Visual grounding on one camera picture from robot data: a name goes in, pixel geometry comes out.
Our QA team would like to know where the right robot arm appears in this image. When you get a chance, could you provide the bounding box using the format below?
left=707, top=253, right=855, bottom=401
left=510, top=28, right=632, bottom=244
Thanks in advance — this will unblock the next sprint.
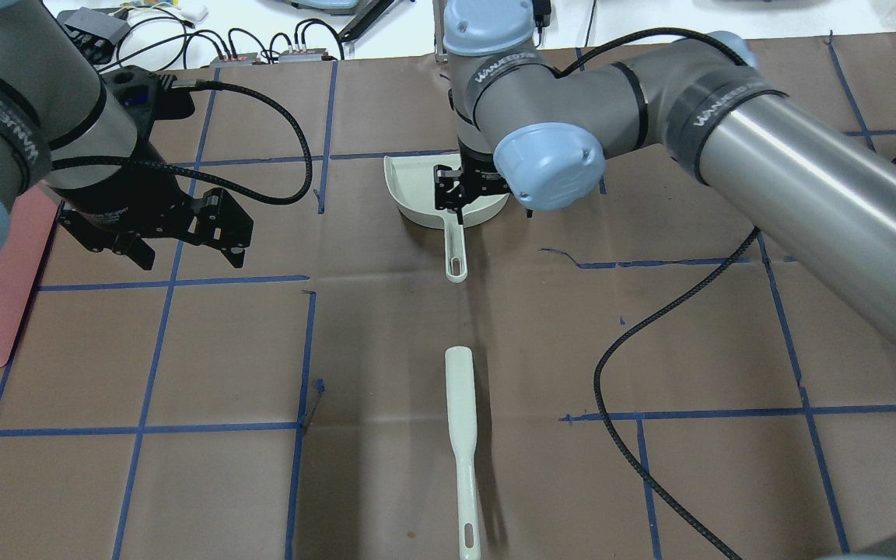
left=443, top=1, right=896, bottom=346

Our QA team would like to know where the pink plastic bin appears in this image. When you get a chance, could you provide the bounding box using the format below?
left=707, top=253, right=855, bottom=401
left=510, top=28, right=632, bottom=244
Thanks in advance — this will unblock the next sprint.
left=0, top=187, right=59, bottom=368

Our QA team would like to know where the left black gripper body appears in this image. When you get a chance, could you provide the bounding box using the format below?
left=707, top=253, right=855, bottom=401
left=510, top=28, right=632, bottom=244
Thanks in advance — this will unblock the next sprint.
left=57, top=167, right=254, bottom=255

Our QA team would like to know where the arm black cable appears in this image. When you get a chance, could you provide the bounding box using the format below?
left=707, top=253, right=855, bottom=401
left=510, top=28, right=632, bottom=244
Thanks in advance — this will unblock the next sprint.
left=557, top=27, right=764, bottom=560
left=51, top=78, right=314, bottom=207

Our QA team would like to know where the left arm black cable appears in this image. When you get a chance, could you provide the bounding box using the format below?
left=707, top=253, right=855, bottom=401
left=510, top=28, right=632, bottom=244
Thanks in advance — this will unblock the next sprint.
left=51, top=78, right=314, bottom=207

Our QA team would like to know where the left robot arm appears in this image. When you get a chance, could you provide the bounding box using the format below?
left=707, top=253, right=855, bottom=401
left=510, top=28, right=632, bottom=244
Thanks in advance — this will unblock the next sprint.
left=0, top=1, right=253, bottom=270

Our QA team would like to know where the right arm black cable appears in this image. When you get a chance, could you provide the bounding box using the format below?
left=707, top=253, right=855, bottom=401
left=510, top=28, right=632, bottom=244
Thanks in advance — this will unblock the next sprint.
left=557, top=27, right=764, bottom=560

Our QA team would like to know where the aluminium frame post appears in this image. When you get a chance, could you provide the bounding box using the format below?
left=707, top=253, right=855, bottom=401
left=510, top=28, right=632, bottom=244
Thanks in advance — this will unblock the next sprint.
left=432, top=0, right=448, bottom=65

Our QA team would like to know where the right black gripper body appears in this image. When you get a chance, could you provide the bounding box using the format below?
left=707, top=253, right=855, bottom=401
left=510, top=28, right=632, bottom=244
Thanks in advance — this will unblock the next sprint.
left=434, top=148, right=511, bottom=212

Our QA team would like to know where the pale green dustpan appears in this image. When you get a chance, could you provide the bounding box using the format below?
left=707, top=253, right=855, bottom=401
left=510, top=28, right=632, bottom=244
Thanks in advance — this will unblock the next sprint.
left=383, top=155, right=509, bottom=283

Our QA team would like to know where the black power adapter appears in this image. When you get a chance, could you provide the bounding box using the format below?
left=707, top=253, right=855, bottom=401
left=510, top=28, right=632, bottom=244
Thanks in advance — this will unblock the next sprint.
left=532, top=0, right=552, bottom=29

